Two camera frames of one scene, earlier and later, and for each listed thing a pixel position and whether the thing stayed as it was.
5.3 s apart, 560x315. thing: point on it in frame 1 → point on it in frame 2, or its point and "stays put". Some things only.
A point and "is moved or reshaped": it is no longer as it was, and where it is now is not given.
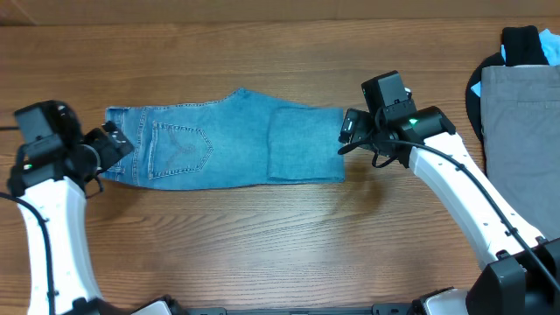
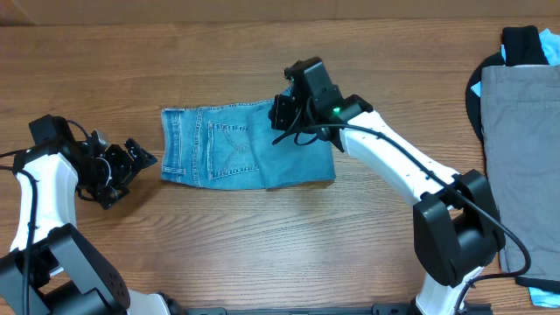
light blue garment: x=550 y=45 stays put
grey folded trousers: x=521 y=109 stays put
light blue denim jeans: x=236 y=139 is moved or reshaped
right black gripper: x=363 y=123 → x=279 y=117
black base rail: x=385 y=309 stays put
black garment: x=522 y=46 stays put
